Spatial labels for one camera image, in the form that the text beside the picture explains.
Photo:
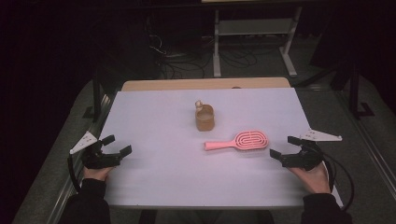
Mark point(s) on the wooden table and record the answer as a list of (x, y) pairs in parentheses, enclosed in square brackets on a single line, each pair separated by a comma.
[(186, 84)]

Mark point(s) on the black metal stand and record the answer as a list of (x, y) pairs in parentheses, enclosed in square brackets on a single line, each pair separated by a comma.
[(354, 93), (97, 96)]

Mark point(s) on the white metal stand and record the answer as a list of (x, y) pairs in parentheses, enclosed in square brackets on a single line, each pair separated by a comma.
[(249, 27)]

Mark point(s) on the brown cup with duck figure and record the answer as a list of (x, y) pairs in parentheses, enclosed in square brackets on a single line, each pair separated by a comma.
[(205, 119)]

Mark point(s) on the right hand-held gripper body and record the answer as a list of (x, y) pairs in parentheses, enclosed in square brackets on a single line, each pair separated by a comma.
[(302, 158)]

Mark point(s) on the white table board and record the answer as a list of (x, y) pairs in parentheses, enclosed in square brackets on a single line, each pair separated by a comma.
[(174, 174)]

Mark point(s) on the person's right hand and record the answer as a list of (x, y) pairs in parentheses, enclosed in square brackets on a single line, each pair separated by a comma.
[(313, 180)]

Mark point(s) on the person's left hand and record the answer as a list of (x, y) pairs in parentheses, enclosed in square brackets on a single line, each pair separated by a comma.
[(97, 173)]

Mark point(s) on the pink hairbrush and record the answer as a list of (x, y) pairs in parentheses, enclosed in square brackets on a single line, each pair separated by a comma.
[(246, 141)]

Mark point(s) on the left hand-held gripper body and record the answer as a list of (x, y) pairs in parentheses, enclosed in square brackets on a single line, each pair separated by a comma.
[(99, 158)]

